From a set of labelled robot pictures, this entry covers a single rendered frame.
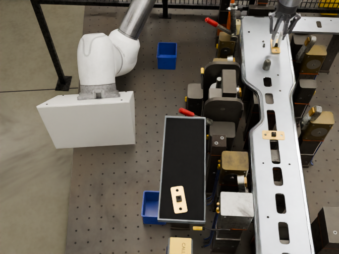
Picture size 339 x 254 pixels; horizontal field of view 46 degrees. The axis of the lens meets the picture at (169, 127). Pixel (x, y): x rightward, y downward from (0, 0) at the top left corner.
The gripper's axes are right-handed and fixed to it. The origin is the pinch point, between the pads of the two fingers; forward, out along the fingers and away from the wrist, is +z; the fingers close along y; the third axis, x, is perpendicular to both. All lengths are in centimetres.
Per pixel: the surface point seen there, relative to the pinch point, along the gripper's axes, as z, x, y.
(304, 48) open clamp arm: -1.4, 6.5, -10.3
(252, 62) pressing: 4.6, 10.0, 10.6
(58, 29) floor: 105, -112, 145
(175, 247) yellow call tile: -12, 96, 40
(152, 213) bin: 34, 68, 50
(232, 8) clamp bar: -16.9, 1.6, 21.4
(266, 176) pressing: 4, 64, 9
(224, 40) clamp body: -0.5, 2.2, 23.0
